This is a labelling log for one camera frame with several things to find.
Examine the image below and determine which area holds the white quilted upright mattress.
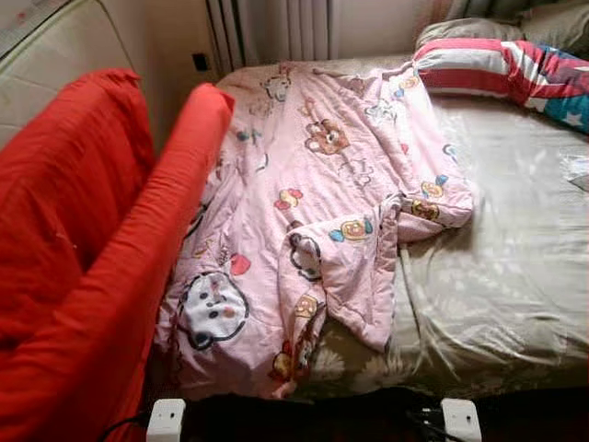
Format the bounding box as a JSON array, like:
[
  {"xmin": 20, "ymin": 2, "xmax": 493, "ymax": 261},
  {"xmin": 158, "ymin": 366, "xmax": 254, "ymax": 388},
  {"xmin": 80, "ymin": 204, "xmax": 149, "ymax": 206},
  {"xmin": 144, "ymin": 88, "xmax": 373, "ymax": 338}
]
[{"xmin": 0, "ymin": 0, "xmax": 217, "ymax": 153}]

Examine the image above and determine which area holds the red folded mattress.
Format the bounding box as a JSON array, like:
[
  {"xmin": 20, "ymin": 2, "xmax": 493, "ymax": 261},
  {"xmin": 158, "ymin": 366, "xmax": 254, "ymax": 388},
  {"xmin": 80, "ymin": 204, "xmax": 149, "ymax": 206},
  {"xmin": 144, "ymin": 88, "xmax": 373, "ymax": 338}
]
[{"xmin": 0, "ymin": 66, "xmax": 236, "ymax": 442}]

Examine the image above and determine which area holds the white radiator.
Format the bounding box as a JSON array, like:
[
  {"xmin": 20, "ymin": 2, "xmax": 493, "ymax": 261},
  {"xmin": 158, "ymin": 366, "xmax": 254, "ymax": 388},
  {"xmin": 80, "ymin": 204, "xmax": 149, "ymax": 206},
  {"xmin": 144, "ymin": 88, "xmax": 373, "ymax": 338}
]
[{"xmin": 204, "ymin": 0, "xmax": 332, "ymax": 70}]

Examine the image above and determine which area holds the red white blue striped pillow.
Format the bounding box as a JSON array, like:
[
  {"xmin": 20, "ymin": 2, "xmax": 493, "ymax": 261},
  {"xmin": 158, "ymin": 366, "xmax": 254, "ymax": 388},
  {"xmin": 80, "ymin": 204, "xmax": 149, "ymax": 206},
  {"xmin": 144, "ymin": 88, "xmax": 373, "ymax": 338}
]
[{"xmin": 412, "ymin": 37, "xmax": 589, "ymax": 137}]

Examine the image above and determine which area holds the white crumpled tissue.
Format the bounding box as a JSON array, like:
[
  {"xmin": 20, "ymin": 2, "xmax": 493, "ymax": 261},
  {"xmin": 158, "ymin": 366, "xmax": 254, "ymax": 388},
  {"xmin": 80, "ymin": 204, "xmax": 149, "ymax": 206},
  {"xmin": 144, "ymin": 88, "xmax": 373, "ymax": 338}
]
[{"xmin": 563, "ymin": 155, "xmax": 589, "ymax": 192}]

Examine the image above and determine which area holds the pink cartoon quilt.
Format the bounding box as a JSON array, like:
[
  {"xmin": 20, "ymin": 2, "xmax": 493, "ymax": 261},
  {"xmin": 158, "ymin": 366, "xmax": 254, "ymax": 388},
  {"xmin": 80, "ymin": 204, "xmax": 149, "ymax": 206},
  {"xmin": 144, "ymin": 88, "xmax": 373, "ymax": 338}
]
[{"xmin": 152, "ymin": 63, "xmax": 477, "ymax": 401}]

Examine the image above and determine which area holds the bed with beige sheet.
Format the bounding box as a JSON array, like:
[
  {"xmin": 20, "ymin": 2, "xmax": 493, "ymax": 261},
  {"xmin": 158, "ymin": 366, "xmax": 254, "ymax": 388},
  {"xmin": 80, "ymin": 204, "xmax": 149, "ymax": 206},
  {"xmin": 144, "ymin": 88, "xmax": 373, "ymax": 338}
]
[{"xmin": 152, "ymin": 55, "xmax": 589, "ymax": 401}]

